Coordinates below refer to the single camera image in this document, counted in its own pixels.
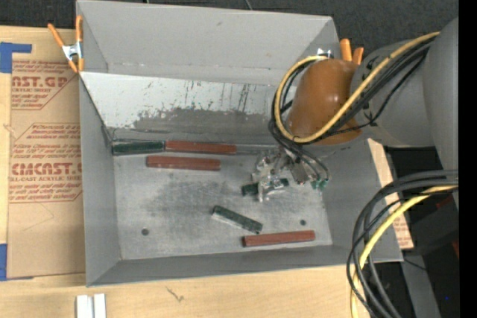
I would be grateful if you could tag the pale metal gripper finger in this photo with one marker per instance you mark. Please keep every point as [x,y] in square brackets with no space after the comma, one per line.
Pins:
[266,167]
[267,190]

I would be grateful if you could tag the grey metal bin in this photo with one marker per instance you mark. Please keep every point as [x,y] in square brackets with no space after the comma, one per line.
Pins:
[194,197]

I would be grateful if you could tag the dark green block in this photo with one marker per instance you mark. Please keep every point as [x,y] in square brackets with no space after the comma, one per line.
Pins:
[249,189]
[238,219]
[138,147]

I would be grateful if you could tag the red-brown flat block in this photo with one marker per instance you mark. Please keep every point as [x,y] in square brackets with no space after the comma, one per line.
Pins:
[182,163]
[277,238]
[201,147]

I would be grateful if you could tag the brown cardboard board red print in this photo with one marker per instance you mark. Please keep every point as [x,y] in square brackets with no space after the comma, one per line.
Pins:
[44,219]

